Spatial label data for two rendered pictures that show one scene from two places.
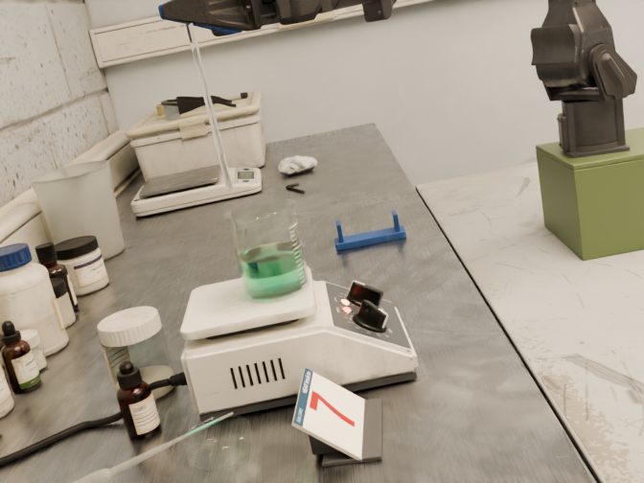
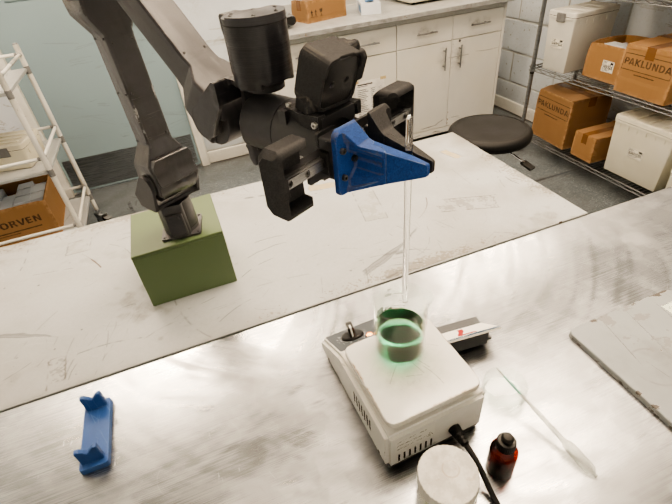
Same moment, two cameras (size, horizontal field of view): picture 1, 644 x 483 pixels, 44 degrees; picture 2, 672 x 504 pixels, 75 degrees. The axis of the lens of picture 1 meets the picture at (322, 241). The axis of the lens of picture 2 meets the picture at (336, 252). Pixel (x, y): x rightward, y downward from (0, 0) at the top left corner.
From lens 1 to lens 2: 0.96 m
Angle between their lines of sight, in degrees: 95
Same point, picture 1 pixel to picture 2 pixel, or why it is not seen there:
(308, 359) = not seen: hidden behind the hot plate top
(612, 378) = (385, 258)
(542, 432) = (435, 272)
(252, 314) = (443, 345)
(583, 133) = (192, 217)
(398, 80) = not seen: outside the picture
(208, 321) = (459, 371)
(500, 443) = (447, 282)
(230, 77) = not seen: outside the picture
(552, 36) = (174, 160)
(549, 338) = (345, 281)
